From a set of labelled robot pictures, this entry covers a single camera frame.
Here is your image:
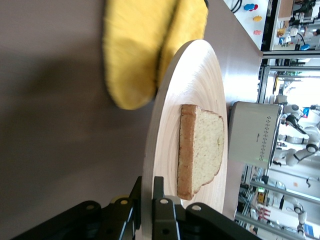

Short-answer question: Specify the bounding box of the white humanoid robot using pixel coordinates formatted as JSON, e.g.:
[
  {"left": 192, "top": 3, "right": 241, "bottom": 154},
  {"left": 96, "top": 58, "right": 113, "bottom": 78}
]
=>
[{"left": 272, "top": 103, "right": 320, "bottom": 168}]

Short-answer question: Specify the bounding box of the round wooden plate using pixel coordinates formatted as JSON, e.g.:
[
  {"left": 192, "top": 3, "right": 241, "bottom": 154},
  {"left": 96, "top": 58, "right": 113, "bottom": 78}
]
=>
[{"left": 141, "top": 39, "right": 229, "bottom": 240}]

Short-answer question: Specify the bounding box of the brown table cover sheet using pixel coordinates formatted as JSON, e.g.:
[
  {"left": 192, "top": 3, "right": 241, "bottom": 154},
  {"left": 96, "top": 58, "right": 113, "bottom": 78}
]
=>
[{"left": 0, "top": 0, "right": 265, "bottom": 240}]

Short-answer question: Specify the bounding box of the beige and chrome toaster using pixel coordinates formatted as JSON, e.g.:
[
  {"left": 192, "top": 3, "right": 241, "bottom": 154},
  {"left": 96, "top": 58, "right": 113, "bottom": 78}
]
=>
[{"left": 227, "top": 100, "right": 285, "bottom": 170}]

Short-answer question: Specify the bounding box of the yellow quilted oven mitt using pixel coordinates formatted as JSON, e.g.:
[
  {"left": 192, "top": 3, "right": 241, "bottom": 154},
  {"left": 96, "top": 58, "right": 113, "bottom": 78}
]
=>
[
  {"left": 156, "top": 0, "right": 210, "bottom": 87},
  {"left": 102, "top": 0, "right": 181, "bottom": 111}
]

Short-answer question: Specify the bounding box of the slice of toast bread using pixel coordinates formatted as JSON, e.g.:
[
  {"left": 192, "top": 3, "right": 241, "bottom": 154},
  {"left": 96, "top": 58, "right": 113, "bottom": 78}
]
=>
[{"left": 176, "top": 103, "right": 225, "bottom": 201}]

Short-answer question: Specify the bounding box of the aluminium profile frame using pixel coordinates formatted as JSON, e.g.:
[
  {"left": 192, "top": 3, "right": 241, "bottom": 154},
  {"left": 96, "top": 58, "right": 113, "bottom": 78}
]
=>
[{"left": 234, "top": 49, "right": 320, "bottom": 240}]

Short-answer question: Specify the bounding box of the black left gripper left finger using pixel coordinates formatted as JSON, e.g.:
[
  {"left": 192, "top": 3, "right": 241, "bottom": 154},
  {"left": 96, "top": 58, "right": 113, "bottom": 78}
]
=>
[{"left": 12, "top": 176, "right": 143, "bottom": 240}]

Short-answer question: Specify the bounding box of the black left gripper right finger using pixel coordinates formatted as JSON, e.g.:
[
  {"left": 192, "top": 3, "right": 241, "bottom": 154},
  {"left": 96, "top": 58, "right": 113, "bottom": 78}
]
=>
[{"left": 152, "top": 176, "right": 261, "bottom": 240}]

